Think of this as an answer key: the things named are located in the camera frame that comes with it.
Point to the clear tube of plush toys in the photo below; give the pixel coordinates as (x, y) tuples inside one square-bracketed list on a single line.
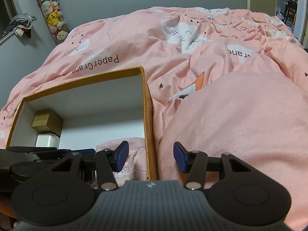
[(53, 14)]

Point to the pink fleece pillow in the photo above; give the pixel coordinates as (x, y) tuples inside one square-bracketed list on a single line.
[(228, 125)]

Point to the dark wooden chair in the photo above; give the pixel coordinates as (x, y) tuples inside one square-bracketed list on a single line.
[(291, 7)]

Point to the small brown cardboard box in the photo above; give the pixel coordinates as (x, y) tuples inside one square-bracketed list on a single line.
[(47, 122)]

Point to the hanging grey clothes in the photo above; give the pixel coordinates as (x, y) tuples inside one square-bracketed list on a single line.
[(21, 24)]

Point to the pink printed blanket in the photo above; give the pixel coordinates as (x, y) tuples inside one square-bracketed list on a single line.
[(149, 43)]

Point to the pink printed pouch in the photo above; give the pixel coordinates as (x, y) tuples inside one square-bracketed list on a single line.
[(136, 154)]

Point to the white container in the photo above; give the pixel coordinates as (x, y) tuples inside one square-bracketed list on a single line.
[(47, 140)]

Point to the orange-rimmed cardboard box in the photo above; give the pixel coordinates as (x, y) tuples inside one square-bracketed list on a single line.
[(96, 101)]

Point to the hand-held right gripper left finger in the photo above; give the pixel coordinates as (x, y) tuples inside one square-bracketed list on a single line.
[(122, 156)]

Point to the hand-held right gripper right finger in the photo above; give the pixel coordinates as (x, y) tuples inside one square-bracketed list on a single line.
[(181, 157)]

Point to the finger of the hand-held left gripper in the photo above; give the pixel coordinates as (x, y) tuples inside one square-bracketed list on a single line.
[(83, 151)]

